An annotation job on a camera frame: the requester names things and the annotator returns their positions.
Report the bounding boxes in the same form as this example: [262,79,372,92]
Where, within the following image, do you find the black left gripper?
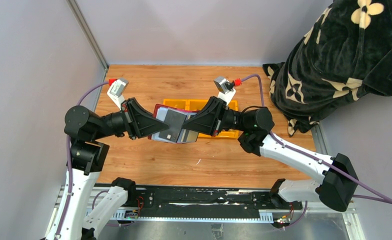
[93,96,170,139]

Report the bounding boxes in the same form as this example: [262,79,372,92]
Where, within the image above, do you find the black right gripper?
[182,96,249,138]

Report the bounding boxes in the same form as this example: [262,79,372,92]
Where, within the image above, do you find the white cards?
[151,105,200,144]

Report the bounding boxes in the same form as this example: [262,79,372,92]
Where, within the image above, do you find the gold striped card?
[177,129,199,144]

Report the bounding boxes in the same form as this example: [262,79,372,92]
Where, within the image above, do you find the black VIP credit card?
[159,109,187,143]

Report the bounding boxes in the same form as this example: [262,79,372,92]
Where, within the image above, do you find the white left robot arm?
[45,98,169,240]

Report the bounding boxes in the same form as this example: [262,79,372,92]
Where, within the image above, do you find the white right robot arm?
[182,96,358,212]

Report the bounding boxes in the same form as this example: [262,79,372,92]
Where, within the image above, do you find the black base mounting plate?
[122,185,303,220]

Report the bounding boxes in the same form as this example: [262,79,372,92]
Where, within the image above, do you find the black floral blanket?
[262,0,392,136]

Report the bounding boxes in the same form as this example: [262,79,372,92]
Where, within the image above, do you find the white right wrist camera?
[213,76,242,106]

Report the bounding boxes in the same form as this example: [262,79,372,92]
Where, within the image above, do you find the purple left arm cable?
[55,81,111,240]

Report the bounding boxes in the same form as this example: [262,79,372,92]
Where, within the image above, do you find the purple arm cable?
[240,74,392,229]
[55,81,111,240]

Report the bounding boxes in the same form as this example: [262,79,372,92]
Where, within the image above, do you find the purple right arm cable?
[240,74,392,229]

